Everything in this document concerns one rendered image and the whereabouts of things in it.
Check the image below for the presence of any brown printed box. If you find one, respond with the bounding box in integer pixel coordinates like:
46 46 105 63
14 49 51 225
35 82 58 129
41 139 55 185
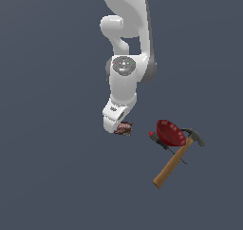
114 121 134 137

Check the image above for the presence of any dark red bowl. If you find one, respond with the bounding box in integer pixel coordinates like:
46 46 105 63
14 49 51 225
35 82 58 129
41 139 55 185
156 119 188 147

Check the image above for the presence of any wooden handled claw hammer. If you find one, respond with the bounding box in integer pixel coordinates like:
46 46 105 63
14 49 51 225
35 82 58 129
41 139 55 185
153 127 207 190

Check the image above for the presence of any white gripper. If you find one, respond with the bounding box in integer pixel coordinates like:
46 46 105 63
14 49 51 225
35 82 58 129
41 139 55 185
102 97 131 134

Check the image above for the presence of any red black screwdriver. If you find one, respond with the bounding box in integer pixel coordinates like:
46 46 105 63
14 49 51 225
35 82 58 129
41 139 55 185
148 130 188 165

